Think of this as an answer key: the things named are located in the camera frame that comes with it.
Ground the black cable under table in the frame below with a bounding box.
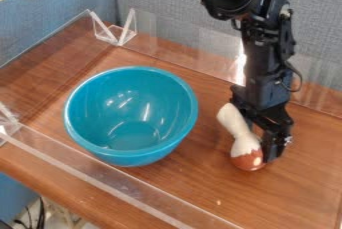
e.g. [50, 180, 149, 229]
[12, 196, 48, 229]

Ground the brown and white toy mushroom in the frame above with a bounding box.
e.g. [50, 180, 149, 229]
[217, 103, 265, 171]

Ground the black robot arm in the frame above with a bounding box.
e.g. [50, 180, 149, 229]
[201, 0, 301, 163]

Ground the clear acrylic left barrier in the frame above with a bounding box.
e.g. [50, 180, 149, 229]
[0, 8, 98, 147]

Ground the clear acrylic corner bracket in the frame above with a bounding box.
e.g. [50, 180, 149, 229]
[90, 9, 138, 46]

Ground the blue plastic bowl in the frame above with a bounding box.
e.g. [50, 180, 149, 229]
[63, 66, 199, 167]

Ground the clear acrylic front barrier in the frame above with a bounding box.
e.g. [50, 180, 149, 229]
[0, 123, 242, 229]

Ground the clear acrylic back barrier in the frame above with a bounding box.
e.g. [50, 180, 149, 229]
[126, 9, 342, 118]

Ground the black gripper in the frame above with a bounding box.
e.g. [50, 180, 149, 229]
[231, 72, 294, 163]

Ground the clear acrylic barrier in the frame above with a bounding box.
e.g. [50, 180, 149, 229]
[0, 8, 98, 147]
[126, 9, 342, 118]
[0, 123, 242, 229]

